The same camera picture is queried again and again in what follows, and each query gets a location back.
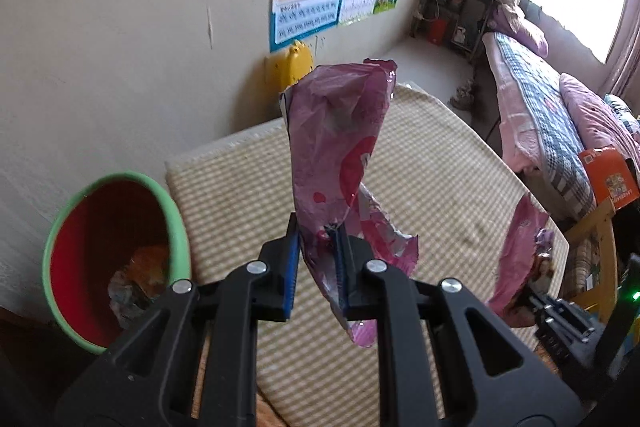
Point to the orange plastic bag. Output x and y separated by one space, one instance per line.
150 264

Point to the silver foil wrapper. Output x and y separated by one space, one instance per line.
130 299

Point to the striped yellow table mat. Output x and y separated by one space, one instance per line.
440 187

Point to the blue patterned pillow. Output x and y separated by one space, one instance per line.
622 109

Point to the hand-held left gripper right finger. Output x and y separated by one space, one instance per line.
342 277

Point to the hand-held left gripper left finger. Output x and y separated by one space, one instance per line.
292 267

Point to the large pink plastic wrapper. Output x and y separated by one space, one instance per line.
330 147

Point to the purple pillow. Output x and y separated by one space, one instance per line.
522 32

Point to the red canister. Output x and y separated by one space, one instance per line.
437 31

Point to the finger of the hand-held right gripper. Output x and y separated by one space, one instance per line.
560 314

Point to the pink quilt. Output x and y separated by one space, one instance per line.
595 112

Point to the metal shelf table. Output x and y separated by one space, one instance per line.
460 7

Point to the pair of shoes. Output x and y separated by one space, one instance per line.
462 96

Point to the pink printed snack wrapper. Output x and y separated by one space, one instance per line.
520 247

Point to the yellow duck stool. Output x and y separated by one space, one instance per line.
287 67

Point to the red bin with green rim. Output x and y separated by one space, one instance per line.
95 232

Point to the beige plush toy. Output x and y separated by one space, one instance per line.
507 2

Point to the bed with plaid sheet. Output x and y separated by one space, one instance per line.
535 117

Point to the orange cardboard box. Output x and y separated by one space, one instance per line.
610 174

